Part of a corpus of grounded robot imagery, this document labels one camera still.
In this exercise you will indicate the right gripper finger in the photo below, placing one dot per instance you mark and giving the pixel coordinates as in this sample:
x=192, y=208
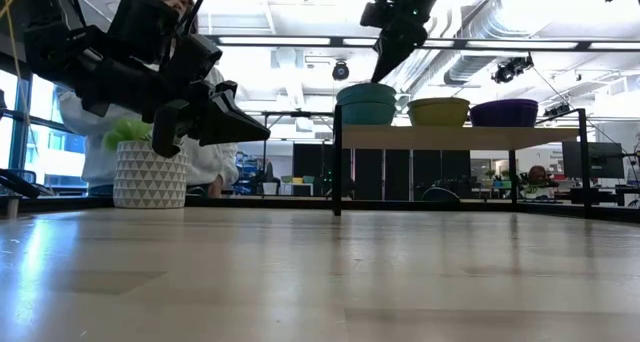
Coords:
x=397, y=44

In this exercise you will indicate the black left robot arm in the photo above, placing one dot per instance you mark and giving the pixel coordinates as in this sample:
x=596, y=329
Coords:
x=55, y=52

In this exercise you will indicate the person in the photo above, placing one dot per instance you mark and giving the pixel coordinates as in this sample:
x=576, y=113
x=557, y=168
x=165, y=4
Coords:
x=215, y=157
x=539, y=179

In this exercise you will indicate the person's hand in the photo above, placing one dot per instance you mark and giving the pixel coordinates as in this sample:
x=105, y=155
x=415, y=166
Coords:
x=217, y=187

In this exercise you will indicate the potted plant in patterned pot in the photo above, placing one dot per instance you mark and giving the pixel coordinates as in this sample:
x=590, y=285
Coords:
x=150, y=177

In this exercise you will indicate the black cabinet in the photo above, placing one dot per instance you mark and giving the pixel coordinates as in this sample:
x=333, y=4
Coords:
x=312, y=169

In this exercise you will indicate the black computer monitor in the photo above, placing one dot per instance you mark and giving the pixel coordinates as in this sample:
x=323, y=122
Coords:
x=592, y=159

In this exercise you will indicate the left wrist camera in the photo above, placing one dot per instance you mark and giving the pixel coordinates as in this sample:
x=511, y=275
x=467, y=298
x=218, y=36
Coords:
x=195, y=57

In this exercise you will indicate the black overhead camera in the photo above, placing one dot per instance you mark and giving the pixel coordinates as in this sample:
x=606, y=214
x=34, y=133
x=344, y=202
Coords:
x=340, y=71

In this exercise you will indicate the black background workstation frame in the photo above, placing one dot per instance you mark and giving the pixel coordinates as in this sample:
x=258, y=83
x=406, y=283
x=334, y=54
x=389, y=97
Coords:
x=300, y=113

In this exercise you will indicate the black aluminium table frame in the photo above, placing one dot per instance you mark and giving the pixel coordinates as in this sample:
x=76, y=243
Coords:
x=280, y=202

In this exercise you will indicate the wooden shelf with black frame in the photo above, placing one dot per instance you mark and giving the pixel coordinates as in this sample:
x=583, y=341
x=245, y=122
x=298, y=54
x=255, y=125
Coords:
x=500, y=138

